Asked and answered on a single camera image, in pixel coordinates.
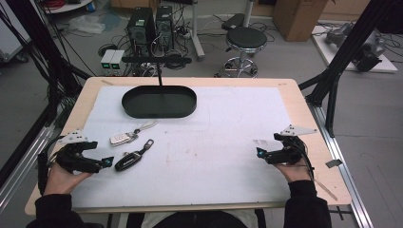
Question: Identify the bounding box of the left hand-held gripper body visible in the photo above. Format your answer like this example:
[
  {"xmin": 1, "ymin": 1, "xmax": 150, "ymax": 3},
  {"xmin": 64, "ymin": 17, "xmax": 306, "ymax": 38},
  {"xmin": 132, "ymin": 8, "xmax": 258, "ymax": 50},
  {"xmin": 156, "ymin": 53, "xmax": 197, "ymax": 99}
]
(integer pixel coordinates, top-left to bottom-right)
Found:
[{"xmin": 55, "ymin": 128, "xmax": 100, "ymax": 175}]

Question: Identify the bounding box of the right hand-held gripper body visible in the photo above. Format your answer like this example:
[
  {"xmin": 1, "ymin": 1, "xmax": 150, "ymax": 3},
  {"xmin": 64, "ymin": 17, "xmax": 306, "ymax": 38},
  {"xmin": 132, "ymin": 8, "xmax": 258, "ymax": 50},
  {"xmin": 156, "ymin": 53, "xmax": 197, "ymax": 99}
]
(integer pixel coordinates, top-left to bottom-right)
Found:
[{"xmin": 273, "ymin": 123, "xmax": 319, "ymax": 166}]

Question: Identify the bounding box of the black car key with strap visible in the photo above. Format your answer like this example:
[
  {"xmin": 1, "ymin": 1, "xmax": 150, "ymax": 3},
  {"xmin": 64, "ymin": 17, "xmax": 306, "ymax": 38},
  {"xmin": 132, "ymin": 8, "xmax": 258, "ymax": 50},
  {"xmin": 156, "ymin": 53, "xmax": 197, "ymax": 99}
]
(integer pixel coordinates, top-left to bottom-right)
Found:
[{"xmin": 114, "ymin": 138, "xmax": 156, "ymax": 173}]

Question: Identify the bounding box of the silver car key with strap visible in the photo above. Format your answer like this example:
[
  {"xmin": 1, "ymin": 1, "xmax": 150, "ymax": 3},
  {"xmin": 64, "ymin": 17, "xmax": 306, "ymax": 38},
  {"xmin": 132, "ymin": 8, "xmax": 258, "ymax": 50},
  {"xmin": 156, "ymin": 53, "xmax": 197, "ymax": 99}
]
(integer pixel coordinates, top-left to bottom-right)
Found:
[{"xmin": 108, "ymin": 120, "xmax": 159, "ymax": 147}]

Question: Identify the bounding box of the black oval tray with stand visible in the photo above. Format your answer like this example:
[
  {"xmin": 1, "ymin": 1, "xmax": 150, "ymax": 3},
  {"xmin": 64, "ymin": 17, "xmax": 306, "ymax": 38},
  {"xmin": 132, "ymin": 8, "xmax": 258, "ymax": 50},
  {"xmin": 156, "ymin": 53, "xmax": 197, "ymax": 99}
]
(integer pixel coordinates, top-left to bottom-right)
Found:
[{"xmin": 121, "ymin": 55, "xmax": 198, "ymax": 120}]

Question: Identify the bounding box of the person's right hand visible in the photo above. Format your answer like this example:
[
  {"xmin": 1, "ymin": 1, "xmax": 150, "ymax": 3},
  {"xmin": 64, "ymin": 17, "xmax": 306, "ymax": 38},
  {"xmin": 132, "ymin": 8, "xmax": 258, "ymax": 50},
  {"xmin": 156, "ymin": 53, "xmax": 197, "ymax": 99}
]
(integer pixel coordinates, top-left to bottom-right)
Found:
[{"xmin": 274, "ymin": 157, "xmax": 314, "ymax": 184}]

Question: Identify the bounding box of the person's left hand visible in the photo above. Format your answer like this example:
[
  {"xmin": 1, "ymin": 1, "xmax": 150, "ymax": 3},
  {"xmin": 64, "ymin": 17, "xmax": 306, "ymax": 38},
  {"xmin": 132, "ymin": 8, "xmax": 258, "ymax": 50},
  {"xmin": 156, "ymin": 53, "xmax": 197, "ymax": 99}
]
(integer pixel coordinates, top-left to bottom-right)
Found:
[{"xmin": 43, "ymin": 161, "xmax": 93, "ymax": 197}]

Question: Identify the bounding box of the grey tape piece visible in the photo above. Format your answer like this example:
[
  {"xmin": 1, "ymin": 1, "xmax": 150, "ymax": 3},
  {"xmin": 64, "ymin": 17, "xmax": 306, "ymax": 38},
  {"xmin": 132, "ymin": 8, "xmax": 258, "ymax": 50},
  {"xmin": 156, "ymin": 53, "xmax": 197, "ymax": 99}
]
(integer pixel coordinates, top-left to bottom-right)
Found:
[{"xmin": 324, "ymin": 158, "xmax": 344, "ymax": 169}]

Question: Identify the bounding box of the clear tape strip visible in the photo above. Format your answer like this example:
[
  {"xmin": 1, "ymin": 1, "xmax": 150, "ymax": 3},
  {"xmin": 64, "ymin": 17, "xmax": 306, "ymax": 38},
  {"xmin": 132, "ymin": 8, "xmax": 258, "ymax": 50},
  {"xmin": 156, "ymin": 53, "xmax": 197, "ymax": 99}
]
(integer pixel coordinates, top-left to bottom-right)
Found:
[{"xmin": 314, "ymin": 179, "xmax": 339, "ymax": 202}]

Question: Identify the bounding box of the white table mat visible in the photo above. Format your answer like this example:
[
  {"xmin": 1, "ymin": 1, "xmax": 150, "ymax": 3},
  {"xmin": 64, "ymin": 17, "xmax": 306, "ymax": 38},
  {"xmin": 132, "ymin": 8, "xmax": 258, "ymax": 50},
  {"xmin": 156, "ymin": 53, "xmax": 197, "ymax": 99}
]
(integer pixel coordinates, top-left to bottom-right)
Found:
[{"xmin": 70, "ymin": 85, "xmax": 293, "ymax": 209}]

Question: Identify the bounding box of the person's torso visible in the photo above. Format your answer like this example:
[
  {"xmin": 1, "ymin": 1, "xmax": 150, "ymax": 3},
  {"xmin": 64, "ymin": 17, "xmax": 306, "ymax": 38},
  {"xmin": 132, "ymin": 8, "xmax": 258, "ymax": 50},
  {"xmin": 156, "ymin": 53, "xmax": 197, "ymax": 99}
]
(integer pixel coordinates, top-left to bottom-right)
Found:
[{"xmin": 126, "ymin": 209, "xmax": 267, "ymax": 228}]

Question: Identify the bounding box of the white power supply unit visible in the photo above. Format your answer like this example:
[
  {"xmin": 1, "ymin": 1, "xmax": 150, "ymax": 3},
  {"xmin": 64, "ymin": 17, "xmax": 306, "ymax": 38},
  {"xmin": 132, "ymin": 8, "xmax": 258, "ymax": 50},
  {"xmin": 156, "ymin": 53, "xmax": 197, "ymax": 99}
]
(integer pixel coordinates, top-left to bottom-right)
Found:
[
  {"xmin": 100, "ymin": 48, "xmax": 117, "ymax": 71},
  {"xmin": 109, "ymin": 49, "xmax": 126, "ymax": 71}
]

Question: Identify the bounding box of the black round stool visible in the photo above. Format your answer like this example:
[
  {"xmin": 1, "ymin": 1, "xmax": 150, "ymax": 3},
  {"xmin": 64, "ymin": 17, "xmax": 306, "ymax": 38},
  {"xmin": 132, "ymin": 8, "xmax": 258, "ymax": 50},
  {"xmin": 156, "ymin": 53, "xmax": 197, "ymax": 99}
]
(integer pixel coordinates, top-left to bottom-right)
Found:
[{"xmin": 214, "ymin": 26, "xmax": 269, "ymax": 79}]

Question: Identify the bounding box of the black robot device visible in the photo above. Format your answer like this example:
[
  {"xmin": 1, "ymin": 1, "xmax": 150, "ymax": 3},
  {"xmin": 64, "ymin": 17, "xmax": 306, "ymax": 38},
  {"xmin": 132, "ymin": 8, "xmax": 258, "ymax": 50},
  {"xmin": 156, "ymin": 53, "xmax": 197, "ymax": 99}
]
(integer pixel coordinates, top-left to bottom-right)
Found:
[{"xmin": 352, "ymin": 31, "xmax": 388, "ymax": 73}]

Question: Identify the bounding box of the grey robot device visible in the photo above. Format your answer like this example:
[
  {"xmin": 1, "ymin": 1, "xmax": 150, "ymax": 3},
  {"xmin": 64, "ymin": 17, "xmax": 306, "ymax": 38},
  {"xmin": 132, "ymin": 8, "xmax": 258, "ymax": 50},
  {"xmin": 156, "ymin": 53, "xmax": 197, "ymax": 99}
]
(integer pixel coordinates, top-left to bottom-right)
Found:
[{"xmin": 324, "ymin": 22, "xmax": 355, "ymax": 48}]

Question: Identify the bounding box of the white floor board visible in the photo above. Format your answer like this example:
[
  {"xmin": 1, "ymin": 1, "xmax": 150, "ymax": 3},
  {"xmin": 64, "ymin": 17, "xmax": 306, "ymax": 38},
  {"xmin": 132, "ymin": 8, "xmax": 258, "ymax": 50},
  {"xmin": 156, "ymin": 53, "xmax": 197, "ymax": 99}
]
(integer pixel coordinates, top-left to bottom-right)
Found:
[{"xmin": 311, "ymin": 24, "xmax": 399, "ymax": 74}]

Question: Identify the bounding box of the cardboard box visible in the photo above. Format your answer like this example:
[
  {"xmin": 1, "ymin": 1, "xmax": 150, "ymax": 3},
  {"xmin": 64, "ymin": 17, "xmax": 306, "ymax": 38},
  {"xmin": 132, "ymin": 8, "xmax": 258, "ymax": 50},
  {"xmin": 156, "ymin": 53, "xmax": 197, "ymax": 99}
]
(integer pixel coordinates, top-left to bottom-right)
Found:
[{"xmin": 272, "ymin": 0, "xmax": 329, "ymax": 43}]

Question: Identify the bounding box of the clear plastic bag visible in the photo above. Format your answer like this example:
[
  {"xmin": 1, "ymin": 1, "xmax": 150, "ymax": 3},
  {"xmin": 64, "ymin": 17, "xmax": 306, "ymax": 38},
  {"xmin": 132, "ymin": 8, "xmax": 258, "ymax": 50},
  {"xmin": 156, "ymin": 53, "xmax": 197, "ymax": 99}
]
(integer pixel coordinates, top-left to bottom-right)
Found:
[{"xmin": 65, "ymin": 13, "xmax": 107, "ymax": 35}]

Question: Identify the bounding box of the black flat pedal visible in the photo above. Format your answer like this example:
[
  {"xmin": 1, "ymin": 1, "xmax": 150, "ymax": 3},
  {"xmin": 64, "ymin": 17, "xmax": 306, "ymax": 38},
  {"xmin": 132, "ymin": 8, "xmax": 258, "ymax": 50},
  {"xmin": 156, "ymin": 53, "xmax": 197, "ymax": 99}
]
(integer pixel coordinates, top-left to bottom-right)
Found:
[{"xmin": 221, "ymin": 12, "xmax": 246, "ymax": 31}]

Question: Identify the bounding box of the white table leg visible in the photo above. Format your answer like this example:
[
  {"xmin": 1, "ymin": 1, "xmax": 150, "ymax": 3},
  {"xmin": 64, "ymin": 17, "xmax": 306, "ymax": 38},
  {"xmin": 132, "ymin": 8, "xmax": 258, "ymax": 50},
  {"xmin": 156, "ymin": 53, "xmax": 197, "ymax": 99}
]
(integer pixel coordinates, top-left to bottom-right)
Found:
[{"xmin": 189, "ymin": 0, "xmax": 206, "ymax": 62}]

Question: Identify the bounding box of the black computer tower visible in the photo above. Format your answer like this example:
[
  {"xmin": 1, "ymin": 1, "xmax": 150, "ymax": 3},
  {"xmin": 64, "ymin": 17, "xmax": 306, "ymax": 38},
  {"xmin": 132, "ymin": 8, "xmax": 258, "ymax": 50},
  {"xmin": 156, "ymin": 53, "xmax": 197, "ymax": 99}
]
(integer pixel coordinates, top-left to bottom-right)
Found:
[
  {"xmin": 125, "ymin": 7, "xmax": 157, "ymax": 58},
  {"xmin": 155, "ymin": 4, "xmax": 175, "ymax": 51}
]

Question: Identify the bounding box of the white round table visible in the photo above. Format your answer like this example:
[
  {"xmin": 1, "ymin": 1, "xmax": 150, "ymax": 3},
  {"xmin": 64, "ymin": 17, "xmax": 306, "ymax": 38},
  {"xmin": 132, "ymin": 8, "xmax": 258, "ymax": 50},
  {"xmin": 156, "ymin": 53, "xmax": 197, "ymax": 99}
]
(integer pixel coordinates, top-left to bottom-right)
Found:
[{"xmin": 42, "ymin": 0, "xmax": 96, "ymax": 14}]

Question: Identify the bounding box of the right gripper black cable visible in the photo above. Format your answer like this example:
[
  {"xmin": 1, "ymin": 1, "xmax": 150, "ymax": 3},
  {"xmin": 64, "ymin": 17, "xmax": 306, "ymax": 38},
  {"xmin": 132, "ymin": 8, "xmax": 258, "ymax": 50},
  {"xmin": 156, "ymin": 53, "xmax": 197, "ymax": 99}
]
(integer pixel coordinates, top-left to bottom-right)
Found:
[{"xmin": 293, "ymin": 139, "xmax": 316, "ymax": 183}]

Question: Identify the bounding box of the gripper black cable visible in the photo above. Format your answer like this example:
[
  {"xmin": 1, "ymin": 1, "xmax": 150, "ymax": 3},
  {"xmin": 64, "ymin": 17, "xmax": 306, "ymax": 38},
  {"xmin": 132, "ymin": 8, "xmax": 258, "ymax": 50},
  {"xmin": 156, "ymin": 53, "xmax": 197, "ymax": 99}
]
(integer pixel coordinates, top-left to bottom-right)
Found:
[
  {"xmin": 37, "ymin": 135, "xmax": 66, "ymax": 195},
  {"xmin": 293, "ymin": 139, "xmax": 316, "ymax": 183}
]

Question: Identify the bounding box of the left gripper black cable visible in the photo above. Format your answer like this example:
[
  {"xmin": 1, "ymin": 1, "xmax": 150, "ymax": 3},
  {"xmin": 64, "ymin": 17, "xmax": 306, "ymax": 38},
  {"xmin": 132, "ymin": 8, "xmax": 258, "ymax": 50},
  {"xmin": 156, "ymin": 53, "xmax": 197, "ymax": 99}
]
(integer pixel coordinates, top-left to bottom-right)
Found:
[{"xmin": 37, "ymin": 135, "xmax": 66, "ymax": 195}]

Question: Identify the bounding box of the aluminium rail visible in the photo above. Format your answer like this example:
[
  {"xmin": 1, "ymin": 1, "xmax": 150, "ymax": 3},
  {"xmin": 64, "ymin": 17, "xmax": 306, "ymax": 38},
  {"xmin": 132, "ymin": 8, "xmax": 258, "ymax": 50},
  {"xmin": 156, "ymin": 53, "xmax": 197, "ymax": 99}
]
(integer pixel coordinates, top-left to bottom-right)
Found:
[
  {"xmin": 0, "ymin": 124, "xmax": 58, "ymax": 212},
  {"xmin": 306, "ymin": 102, "xmax": 375, "ymax": 228}
]

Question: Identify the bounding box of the black metal frame strut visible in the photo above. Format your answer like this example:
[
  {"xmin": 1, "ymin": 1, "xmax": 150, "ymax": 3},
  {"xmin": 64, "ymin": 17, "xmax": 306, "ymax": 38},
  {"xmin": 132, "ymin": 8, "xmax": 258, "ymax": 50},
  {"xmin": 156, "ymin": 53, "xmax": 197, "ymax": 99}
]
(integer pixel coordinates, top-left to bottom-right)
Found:
[
  {"xmin": 297, "ymin": 0, "xmax": 400, "ymax": 139},
  {"xmin": 0, "ymin": 0, "xmax": 93, "ymax": 186}
]

